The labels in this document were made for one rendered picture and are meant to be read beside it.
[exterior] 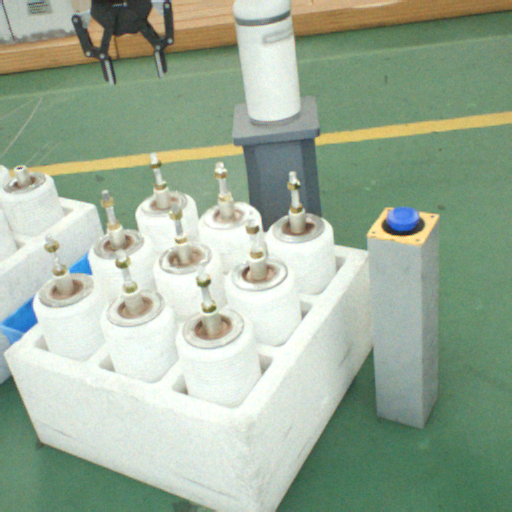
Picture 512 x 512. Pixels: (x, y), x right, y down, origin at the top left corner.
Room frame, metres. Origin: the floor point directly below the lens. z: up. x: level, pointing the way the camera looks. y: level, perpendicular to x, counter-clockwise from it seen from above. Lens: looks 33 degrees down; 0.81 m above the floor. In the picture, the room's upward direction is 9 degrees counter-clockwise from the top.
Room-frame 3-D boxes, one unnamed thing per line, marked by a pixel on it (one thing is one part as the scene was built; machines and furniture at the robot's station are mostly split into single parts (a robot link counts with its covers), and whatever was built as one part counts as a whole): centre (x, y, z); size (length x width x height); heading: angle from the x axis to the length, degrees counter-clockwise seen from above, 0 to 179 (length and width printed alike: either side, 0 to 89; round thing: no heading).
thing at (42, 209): (1.20, 0.38, 0.16); 0.10 x 0.10 x 0.18
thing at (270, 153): (1.21, -0.07, 0.15); 0.15 x 0.15 x 0.30; 85
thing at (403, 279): (0.78, -0.19, 0.16); 0.07 x 0.07 x 0.31; 56
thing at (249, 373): (0.71, 0.06, 0.16); 0.10 x 0.10 x 0.18
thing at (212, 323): (0.71, 0.06, 0.26); 0.02 x 0.02 x 0.03
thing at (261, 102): (1.21, -0.07, 0.39); 0.09 x 0.09 x 0.17; 85
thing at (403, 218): (0.78, -0.19, 0.32); 0.04 x 0.04 x 0.02
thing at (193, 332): (0.71, 0.06, 0.25); 0.08 x 0.08 x 0.01
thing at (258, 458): (0.88, 0.10, 0.09); 0.39 x 0.39 x 0.18; 56
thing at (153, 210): (1.04, 0.13, 0.25); 0.08 x 0.08 x 0.01
